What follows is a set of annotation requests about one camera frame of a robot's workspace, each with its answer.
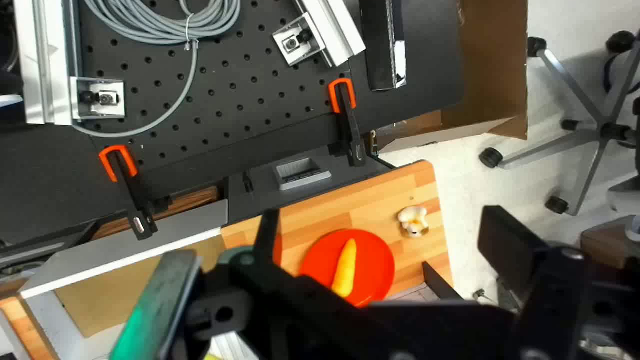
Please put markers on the orange plate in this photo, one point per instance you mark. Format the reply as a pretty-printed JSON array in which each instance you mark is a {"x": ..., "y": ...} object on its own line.
[{"x": 372, "y": 256}]

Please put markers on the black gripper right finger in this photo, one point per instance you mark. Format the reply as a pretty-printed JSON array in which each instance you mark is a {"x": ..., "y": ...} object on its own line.
[{"x": 533, "y": 281}]

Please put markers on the office chair base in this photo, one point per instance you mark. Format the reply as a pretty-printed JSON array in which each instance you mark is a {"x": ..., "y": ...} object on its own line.
[{"x": 600, "y": 126}]

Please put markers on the yellow-orange toy carrot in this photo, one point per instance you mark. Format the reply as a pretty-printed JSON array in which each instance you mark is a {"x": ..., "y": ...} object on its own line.
[{"x": 346, "y": 271}]

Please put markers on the metal corner bracket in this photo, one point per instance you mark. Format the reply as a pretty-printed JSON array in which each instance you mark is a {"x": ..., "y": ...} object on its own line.
[
  {"x": 101, "y": 98},
  {"x": 296, "y": 41}
]

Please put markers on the black perforated board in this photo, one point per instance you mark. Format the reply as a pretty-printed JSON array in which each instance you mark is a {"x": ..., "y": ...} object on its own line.
[{"x": 232, "y": 86}]

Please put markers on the brown cardboard sheet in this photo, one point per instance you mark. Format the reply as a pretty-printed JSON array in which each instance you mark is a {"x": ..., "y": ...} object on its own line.
[{"x": 491, "y": 66}]

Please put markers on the aluminium profile bar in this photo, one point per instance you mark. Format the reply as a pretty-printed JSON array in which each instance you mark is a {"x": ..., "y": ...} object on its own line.
[
  {"x": 337, "y": 27},
  {"x": 40, "y": 61}
]

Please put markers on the black box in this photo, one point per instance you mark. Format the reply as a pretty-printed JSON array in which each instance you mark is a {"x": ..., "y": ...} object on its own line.
[{"x": 386, "y": 46}]

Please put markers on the orange black clamp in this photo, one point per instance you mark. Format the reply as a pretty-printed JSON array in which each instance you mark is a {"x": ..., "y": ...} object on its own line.
[
  {"x": 346, "y": 126},
  {"x": 133, "y": 192}
]

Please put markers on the shiny gripper left finger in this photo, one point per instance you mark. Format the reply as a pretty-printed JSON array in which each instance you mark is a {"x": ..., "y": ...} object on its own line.
[{"x": 157, "y": 306}]

